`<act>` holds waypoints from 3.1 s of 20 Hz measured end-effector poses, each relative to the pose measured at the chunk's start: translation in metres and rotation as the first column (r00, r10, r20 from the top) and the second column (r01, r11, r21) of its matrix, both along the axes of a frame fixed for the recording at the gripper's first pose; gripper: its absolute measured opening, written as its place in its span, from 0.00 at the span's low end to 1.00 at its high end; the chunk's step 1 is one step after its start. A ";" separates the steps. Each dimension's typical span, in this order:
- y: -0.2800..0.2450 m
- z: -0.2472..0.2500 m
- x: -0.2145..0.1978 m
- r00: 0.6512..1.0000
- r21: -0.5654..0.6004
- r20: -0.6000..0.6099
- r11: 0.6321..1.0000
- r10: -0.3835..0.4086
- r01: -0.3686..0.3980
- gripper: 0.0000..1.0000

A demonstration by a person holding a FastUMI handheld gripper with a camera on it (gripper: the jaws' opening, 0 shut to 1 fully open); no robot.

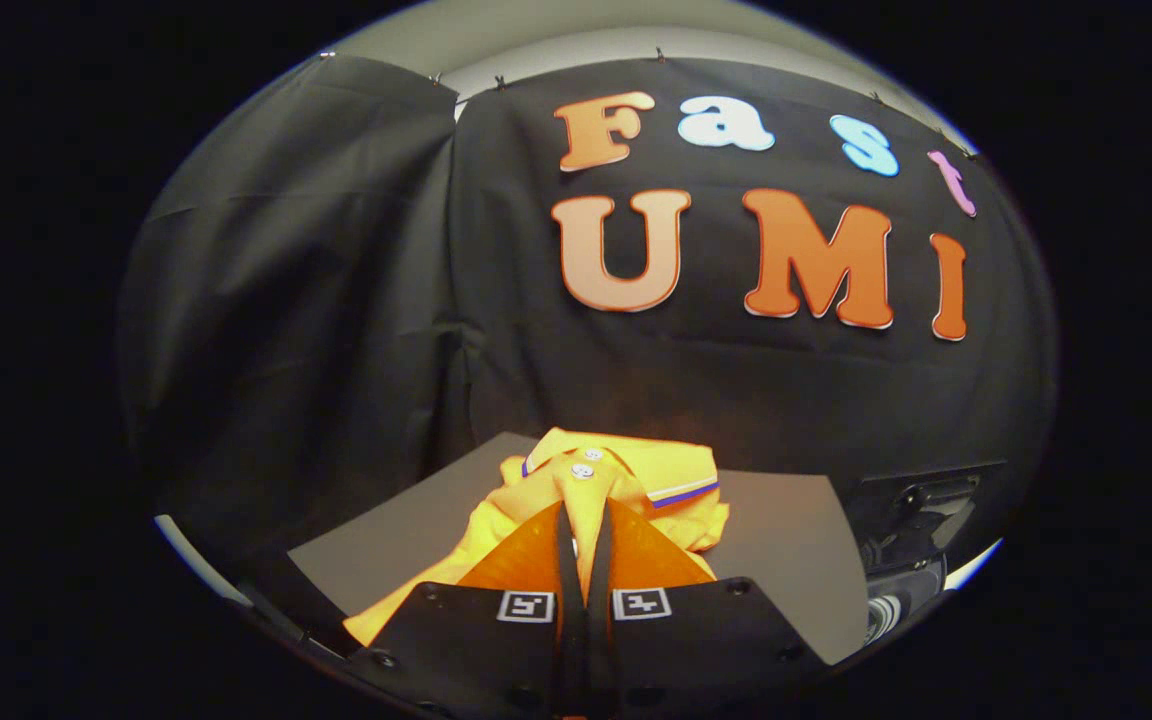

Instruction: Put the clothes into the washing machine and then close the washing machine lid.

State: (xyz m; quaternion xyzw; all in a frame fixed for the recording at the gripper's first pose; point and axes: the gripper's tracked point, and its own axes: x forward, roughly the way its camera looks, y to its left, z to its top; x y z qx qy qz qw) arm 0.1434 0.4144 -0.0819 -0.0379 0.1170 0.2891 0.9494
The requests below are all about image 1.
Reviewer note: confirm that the row of cloth clips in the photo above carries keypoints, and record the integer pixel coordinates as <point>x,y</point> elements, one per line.
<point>499,81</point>

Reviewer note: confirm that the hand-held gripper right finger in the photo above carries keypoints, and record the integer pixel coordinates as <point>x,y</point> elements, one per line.
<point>696,640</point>

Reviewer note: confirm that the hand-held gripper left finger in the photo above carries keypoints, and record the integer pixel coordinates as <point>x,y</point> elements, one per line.
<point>476,650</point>

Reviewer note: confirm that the orange polo shirt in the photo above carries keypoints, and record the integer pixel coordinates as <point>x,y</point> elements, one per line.
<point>626,465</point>

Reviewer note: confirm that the grey board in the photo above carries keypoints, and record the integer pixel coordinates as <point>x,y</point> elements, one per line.
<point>786,540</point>

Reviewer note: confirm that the black backdrop cloth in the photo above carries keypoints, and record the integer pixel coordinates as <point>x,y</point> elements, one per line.
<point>336,300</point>

